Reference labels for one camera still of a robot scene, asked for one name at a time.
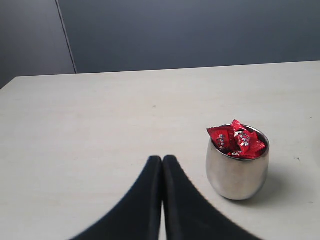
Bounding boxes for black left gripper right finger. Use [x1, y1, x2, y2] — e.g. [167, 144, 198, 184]
[162, 155, 258, 240]

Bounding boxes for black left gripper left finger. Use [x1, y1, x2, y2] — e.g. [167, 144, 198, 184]
[73, 155, 163, 240]

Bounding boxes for stainless steel cup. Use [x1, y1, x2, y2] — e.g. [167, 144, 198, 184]
[206, 124, 270, 201]

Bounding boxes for red candies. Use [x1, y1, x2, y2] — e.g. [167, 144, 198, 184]
[207, 119, 267, 160]

